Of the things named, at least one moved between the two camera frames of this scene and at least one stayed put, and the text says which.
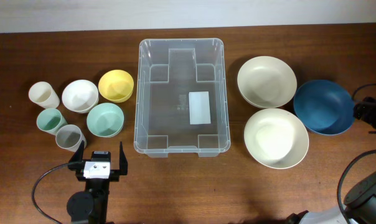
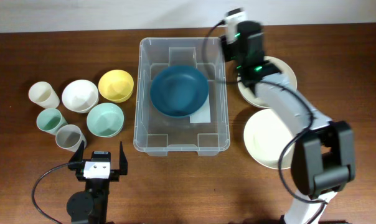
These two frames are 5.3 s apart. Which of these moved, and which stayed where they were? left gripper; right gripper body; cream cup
Moved: right gripper body
Stayed: cream cup; left gripper
